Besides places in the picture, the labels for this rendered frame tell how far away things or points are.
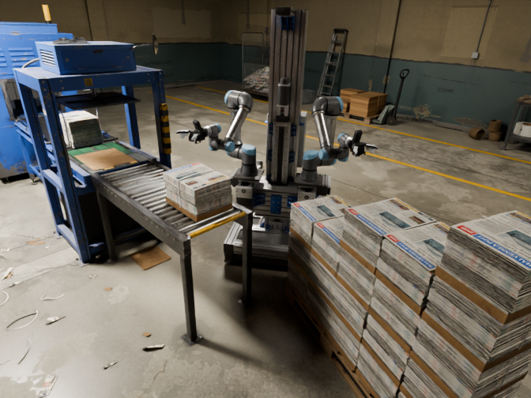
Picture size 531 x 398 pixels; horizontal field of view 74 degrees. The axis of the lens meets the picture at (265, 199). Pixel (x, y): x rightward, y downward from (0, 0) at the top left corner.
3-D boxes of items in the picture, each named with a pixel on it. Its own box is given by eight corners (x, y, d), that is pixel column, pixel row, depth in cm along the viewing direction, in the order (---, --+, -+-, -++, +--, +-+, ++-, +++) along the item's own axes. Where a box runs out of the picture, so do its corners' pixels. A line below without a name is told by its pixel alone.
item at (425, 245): (440, 222, 178) (441, 220, 178) (493, 253, 155) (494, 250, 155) (382, 236, 164) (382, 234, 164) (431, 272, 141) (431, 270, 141)
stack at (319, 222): (325, 283, 296) (337, 193, 259) (437, 408, 201) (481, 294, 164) (284, 295, 281) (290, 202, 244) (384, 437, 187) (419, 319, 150)
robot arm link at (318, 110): (310, 93, 255) (324, 156, 243) (324, 93, 258) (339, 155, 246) (305, 102, 266) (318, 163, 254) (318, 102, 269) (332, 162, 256)
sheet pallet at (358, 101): (386, 118, 836) (391, 94, 811) (368, 124, 783) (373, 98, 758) (344, 110, 912) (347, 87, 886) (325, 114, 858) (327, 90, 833)
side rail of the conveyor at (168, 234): (191, 255, 211) (190, 238, 206) (183, 259, 207) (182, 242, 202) (99, 185, 295) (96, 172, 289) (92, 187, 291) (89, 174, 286)
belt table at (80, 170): (158, 167, 329) (156, 157, 325) (85, 186, 287) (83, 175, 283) (123, 149, 373) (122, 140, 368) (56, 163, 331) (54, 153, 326)
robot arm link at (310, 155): (299, 165, 286) (301, 148, 280) (315, 163, 289) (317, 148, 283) (305, 170, 275) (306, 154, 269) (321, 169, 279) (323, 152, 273)
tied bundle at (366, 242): (389, 231, 213) (397, 197, 203) (429, 258, 190) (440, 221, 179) (338, 245, 198) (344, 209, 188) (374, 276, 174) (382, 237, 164)
